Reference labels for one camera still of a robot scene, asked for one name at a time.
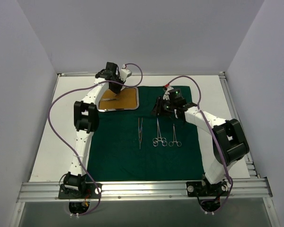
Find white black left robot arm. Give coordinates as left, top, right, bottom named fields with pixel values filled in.
left=69, top=62, right=132, bottom=176

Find steel tray with brown liner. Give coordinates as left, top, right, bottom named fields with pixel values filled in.
left=98, top=87, right=139, bottom=112

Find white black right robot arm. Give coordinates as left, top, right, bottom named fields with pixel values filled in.
left=151, top=96, right=250, bottom=195

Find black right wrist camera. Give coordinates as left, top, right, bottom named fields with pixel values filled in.
left=163, top=84, right=183, bottom=102

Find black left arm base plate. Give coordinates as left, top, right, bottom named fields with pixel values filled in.
left=58, top=172, right=102, bottom=200

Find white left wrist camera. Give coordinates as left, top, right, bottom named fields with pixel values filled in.
left=119, top=64, right=132, bottom=81

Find steel surgical scissors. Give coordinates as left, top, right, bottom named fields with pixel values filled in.
left=152, top=119, right=167, bottom=147

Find steel hemostat forceps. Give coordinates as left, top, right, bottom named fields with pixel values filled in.
left=169, top=124, right=182, bottom=147

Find steel tweezers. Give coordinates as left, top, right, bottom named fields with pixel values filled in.
left=138, top=127, right=142, bottom=149
left=101, top=98, right=119, bottom=101

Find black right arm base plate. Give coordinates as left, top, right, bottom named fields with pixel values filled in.
left=186, top=179, right=229, bottom=197

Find aluminium front frame rail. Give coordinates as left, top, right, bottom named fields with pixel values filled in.
left=17, top=178, right=272, bottom=202

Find steel scalpel handle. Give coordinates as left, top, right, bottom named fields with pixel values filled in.
left=138, top=117, right=143, bottom=138

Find aluminium right frame rail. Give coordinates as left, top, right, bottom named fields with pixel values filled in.
left=219, top=71, right=260, bottom=179

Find dark green surgical cloth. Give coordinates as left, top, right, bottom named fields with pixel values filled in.
left=88, top=87, right=204, bottom=182

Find aluminium frame rail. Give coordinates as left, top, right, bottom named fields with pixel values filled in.
left=219, top=71, right=260, bottom=179
left=17, top=178, right=272, bottom=202

